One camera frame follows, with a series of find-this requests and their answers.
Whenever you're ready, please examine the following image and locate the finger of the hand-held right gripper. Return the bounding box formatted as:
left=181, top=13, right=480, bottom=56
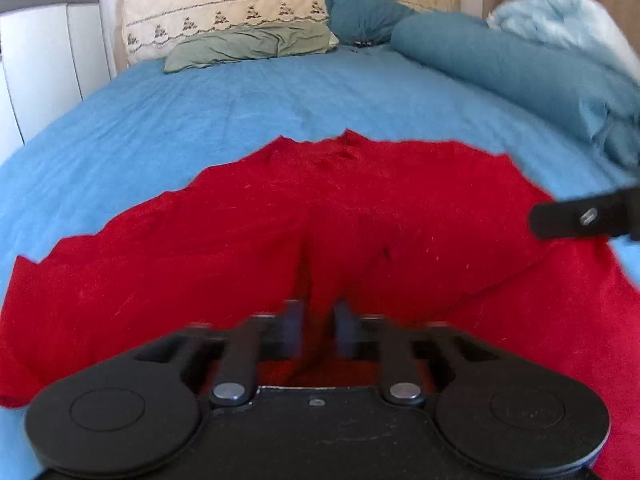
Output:
left=529, top=183, right=640, bottom=242

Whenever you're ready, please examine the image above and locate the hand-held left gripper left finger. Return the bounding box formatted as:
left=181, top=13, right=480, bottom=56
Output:
left=134, top=299, right=304, bottom=408

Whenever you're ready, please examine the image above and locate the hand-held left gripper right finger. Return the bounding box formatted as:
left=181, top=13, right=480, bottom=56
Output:
left=334, top=300, right=501, bottom=407

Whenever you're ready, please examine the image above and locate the red garment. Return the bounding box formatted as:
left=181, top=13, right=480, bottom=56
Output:
left=0, top=129, right=640, bottom=480

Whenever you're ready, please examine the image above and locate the teal bolster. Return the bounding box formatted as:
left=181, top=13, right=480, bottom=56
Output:
left=390, top=13, right=640, bottom=171

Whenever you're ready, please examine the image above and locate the light blue blanket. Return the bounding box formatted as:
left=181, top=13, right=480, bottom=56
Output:
left=487, top=0, right=640, bottom=86

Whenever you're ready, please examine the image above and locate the blue bed sheet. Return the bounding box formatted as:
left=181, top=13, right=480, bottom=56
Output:
left=0, top=44, right=640, bottom=480

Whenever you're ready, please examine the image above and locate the green pillow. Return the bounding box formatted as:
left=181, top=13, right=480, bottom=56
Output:
left=164, top=22, right=340, bottom=74

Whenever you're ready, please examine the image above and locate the teal pillow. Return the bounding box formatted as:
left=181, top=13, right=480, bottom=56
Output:
left=324, top=0, right=417, bottom=46

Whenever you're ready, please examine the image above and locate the cream embroidered pillow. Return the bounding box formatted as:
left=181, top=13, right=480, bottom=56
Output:
left=116, top=0, right=461, bottom=66

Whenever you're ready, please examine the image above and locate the white wardrobe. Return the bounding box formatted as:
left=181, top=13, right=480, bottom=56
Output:
left=0, top=0, right=114, bottom=149

